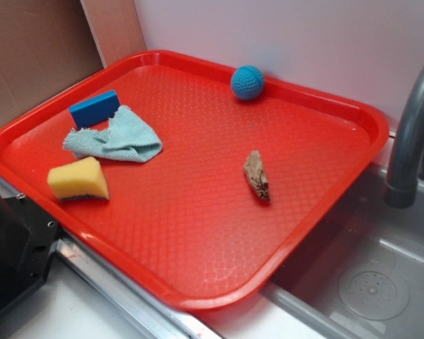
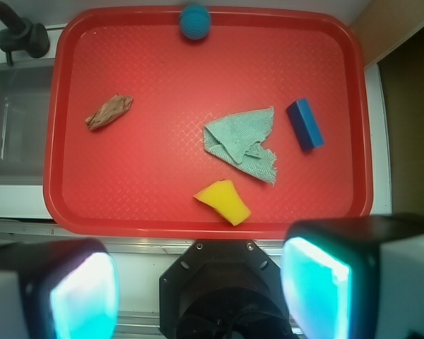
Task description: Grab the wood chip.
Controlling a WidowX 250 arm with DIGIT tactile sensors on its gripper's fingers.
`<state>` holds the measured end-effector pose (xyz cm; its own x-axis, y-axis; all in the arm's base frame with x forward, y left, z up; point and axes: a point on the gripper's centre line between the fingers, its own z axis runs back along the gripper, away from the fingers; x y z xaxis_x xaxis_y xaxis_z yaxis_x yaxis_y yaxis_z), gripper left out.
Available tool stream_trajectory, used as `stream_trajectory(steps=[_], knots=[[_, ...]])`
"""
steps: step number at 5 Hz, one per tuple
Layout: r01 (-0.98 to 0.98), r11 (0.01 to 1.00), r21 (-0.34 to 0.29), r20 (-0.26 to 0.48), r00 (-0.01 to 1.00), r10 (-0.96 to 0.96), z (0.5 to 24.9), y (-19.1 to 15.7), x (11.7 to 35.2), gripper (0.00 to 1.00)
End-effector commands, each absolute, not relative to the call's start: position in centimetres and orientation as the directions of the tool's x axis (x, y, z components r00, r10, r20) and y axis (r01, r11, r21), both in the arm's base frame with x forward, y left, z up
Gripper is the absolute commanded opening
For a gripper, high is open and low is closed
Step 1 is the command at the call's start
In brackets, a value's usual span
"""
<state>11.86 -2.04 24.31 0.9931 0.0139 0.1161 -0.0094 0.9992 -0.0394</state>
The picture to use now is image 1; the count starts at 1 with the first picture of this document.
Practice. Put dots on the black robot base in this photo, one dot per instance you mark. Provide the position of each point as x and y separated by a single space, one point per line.
28 236

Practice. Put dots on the brown wood chip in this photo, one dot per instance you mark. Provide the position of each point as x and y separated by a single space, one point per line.
256 177

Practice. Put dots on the red plastic tray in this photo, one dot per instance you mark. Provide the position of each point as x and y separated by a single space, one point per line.
186 225

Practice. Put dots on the light blue cloth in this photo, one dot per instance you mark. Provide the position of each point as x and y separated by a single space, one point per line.
127 138

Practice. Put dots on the blue textured ball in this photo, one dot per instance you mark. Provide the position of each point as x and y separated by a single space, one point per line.
247 82

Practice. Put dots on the yellow sponge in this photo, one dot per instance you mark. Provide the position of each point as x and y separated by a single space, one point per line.
78 179

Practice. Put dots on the blue rectangular block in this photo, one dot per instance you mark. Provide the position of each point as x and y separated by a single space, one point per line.
95 110

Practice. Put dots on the grey plastic sink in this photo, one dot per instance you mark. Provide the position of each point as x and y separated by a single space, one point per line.
360 272

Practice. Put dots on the grey faucet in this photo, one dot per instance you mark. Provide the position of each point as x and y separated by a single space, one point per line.
406 163

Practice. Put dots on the brown cardboard panel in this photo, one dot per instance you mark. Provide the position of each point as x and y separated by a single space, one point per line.
48 46

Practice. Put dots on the metal rail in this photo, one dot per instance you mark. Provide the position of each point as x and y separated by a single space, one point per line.
75 294

